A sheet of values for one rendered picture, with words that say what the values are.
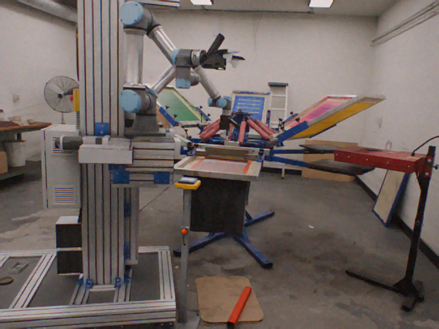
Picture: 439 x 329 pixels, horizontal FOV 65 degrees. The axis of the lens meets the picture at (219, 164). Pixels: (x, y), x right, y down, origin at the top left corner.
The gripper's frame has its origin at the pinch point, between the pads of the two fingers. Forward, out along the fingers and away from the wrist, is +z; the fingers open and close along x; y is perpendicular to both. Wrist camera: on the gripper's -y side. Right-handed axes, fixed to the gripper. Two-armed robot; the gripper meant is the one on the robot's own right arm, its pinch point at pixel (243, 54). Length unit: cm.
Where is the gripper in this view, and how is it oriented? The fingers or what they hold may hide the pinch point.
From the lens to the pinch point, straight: 172.7
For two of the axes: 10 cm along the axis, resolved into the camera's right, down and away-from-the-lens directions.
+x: -2.4, 0.4, -9.7
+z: 9.7, 1.1, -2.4
